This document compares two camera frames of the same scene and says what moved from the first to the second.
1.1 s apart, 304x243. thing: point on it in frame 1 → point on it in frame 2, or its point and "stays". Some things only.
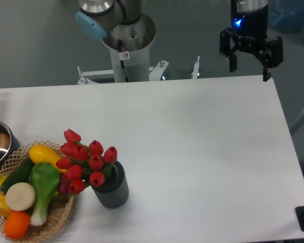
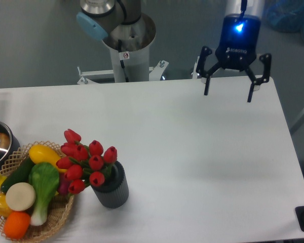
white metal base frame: x=155 y=73 stays
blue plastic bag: x=293 y=15 stays
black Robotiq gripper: x=250 y=29 → x=238 y=41
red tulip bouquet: x=81 y=164 stays
